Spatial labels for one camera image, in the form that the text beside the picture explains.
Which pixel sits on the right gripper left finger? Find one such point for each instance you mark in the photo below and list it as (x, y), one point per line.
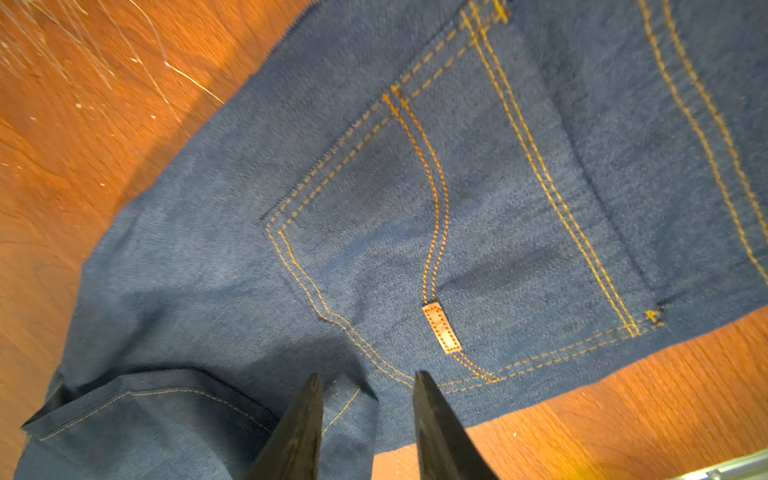
(293, 450)

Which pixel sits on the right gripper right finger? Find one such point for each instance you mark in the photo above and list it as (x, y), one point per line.
(445, 450)

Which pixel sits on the blue denim jeans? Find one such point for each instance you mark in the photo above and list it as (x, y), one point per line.
(518, 197)

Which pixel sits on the aluminium mounting rail frame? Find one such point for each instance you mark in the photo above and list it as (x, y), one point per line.
(750, 467)

